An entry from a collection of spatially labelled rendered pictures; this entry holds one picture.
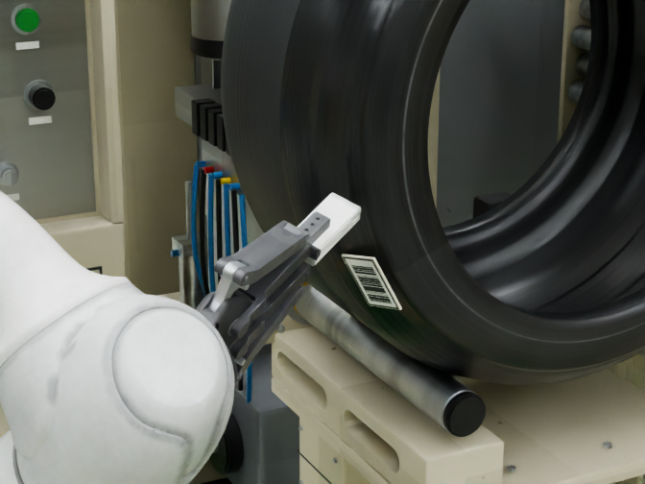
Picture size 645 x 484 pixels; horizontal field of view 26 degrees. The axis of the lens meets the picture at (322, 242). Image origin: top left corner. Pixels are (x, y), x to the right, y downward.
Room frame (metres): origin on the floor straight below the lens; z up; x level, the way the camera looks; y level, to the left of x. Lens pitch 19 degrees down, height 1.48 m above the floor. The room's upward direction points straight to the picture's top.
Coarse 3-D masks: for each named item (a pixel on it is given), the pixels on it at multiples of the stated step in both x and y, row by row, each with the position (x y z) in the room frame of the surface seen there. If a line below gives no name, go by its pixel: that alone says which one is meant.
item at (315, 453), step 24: (432, 120) 1.60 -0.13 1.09; (432, 144) 1.60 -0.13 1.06; (432, 168) 1.60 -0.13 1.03; (432, 192) 1.61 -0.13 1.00; (312, 432) 1.63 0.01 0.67; (312, 456) 1.63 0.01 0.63; (336, 456) 1.57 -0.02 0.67; (312, 480) 1.63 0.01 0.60; (336, 480) 1.57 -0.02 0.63; (360, 480) 1.56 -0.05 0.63
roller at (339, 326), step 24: (312, 288) 1.48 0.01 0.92; (312, 312) 1.45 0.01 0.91; (336, 312) 1.42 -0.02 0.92; (336, 336) 1.39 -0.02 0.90; (360, 336) 1.36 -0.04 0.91; (360, 360) 1.35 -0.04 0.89; (384, 360) 1.30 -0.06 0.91; (408, 360) 1.28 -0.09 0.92; (408, 384) 1.25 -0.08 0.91; (432, 384) 1.23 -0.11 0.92; (456, 384) 1.22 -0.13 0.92; (432, 408) 1.21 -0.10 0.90; (456, 408) 1.19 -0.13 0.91; (480, 408) 1.20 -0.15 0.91; (456, 432) 1.19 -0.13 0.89
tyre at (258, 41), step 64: (256, 0) 1.30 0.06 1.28; (320, 0) 1.19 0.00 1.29; (384, 0) 1.16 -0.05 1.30; (448, 0) 1.17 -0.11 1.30; (640, 0) 1.60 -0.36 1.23; (256, 64) 1.27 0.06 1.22; (320, 64) 1.17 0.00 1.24; (384, 64) 1.15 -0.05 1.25; (640, 64) 1.60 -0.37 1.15; (256, 128) 1.26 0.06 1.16; (320, 128) 1.16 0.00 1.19; (384, 128) 1.15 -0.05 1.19; (576, 128) 1.59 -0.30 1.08; (640, 128) 1.58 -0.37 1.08; (256, 192) 1.30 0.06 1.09; (320, 192) 1.17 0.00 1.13; (384, 192) 1.15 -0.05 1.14; (576, 192) 1.57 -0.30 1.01; (640, 192) 1.54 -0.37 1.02; (384, 256) 1.16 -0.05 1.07; (448, 256) 1.17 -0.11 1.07; (512, 256) 1.52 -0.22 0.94; (576, 256) 1.51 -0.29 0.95; (640, 256) 1.46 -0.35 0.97; (384, 320) 1.19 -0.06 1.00; (448, 320) 1.18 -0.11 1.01; (512, 320) 1.20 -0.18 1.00; (576, 320) 1.24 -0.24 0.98; (640, 320) 1.27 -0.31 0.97; (512, 384) 1.25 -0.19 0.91
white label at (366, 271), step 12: (348, 264) 1.17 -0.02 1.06; (360, 264) 1.15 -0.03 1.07; (372, 264) 1.14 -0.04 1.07; (360, 276) 1.16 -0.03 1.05; (372, 276) 1.15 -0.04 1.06; (384, 276) 1.14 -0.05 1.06; (360, 288) 1.17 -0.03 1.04; (372, 288) 1.16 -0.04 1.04; (384, 288) 1.15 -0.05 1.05; (372, 300) 1.17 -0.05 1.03; (384, 300) 1.16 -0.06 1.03; (396, 300) 1.15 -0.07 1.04
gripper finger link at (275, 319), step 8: (304, 288) 1.08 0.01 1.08; (296, 296) 1.07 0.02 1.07; (280, 304) 1.06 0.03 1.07; (288, 304) 1.06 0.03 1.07; (280, 312) 1.05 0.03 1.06; (288, 312) 1.06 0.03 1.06; (272, 320) 1.05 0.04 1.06; (280, 320) 1.05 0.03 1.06; (264, 328) 1.04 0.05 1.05; (272, 328) 1.05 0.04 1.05; (264, 336) 1.04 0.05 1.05; (256, 344) 1.03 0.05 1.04; (264, 344) 1.04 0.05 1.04; (248, 352) 1.03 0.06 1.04; (256, 352) 1.03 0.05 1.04; (248, 360) 1.03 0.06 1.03; (240, 368) 1.02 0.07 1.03; (240, 376) 1.02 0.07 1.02
